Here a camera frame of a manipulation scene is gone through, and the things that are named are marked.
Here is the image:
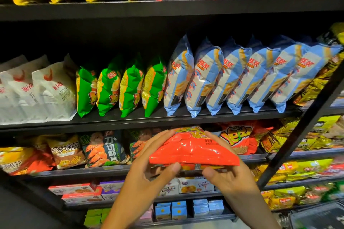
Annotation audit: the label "person's right hand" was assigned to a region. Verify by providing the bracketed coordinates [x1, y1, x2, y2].
[201, 131, 264, 205]

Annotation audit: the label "person's left hand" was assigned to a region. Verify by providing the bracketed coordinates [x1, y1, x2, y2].
[115, 130, 182, 221]

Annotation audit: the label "dark shrimp chip bags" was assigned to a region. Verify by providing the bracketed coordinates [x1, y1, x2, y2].
[128, 128, 162, 160]
[81, 131, 130, 168]

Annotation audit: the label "row of orange chip bags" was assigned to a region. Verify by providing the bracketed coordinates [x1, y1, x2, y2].
[218, 121, 275, 155]

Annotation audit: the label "row of small blue boxes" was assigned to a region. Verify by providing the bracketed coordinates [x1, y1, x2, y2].
[155, 198, 225, 221]

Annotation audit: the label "tan snack bag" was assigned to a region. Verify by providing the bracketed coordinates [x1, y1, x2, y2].
[46, 134, 87, 169]

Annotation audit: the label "noodle packets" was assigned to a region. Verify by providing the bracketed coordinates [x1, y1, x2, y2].
[320, 159, 344, 179]
[293, 22, 344, 106]

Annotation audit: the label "green fries snack bag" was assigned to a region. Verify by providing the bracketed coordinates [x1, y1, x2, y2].
[75, 67, 99, 118]
[97, 60, 121, 117]
[119, 60, 145, 118]
[142, 57, 167, 118]

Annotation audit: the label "blue puffed snack bag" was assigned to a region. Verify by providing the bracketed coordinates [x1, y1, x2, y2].
[227, 38, 282, 115]
[270, 38, 343, 114]
[207, 38, 253, 116]
[164, 34, 195, 117]
[248, 37, 311, 113]
[185, 38, 225, 118]

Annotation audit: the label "orange yellow snack bag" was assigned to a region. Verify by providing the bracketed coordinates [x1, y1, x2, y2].
[0, 137, 54, 176]

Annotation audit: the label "row of plain white bags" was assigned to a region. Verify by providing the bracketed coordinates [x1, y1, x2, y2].
[0, 54, 77, 125]

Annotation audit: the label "black metal shelf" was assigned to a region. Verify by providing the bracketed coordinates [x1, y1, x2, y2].
[0, 0, 344, 229]

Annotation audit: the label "black shopping basket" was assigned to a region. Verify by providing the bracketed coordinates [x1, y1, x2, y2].
[288, 200, 344, 229]

